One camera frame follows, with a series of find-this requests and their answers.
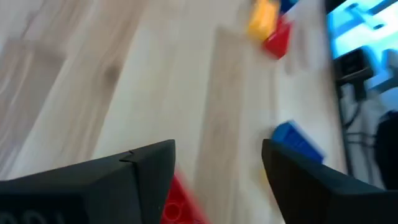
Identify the yellow toy brick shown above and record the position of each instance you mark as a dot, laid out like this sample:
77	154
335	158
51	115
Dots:
262	20

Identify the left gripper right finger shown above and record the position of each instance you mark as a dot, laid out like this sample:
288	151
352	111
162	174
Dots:
326	199

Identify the red toy brick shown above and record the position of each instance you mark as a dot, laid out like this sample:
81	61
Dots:
178	208
277	42

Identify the blue toy brick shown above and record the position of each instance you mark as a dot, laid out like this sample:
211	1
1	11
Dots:
287	3
293	141

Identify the small black camera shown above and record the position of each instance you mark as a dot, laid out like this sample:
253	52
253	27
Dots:
354	67

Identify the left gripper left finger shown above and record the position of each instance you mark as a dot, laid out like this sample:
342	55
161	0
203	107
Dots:
77	193

